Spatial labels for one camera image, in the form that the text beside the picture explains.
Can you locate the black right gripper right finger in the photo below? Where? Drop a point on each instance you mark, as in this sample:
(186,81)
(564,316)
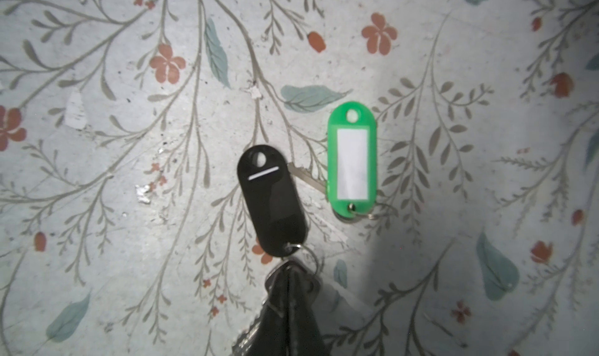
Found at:
(304,334)

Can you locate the silver split keyring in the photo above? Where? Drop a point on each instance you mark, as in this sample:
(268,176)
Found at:
(303,258)

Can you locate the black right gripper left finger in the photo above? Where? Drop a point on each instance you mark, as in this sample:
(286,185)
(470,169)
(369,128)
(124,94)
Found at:
(269,332)

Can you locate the green key tag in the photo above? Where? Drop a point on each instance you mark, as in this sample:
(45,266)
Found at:
(352,161)

